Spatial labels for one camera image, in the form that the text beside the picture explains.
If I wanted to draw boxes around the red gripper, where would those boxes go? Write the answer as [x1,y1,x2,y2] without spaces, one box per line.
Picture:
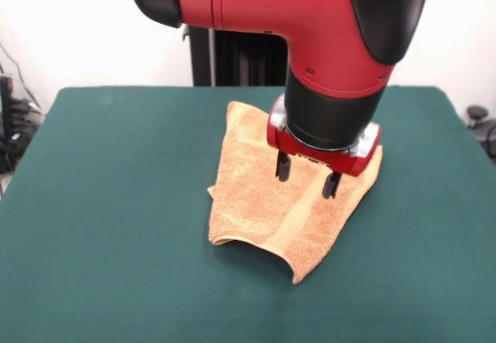
[266,94,384,200]

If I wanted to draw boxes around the orange terry towel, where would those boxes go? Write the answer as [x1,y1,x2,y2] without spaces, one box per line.
[207,101,384,285]

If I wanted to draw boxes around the black round knob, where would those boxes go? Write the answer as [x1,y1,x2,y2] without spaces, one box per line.
[467,105,490,128]

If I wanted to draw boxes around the dark green table cloth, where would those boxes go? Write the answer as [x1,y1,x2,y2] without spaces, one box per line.
[0,85,496,343]

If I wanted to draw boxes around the black electronics box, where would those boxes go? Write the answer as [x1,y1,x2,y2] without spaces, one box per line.
[0,74,15,173]

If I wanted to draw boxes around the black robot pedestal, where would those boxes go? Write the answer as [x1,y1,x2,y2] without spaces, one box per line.
[182,24,290,87]

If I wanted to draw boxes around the black cable bundle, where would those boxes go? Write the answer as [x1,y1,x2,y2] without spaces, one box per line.
[9,99,44,142]

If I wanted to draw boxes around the grey wall cable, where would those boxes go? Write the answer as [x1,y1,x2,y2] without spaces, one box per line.
[0,43,40,108]

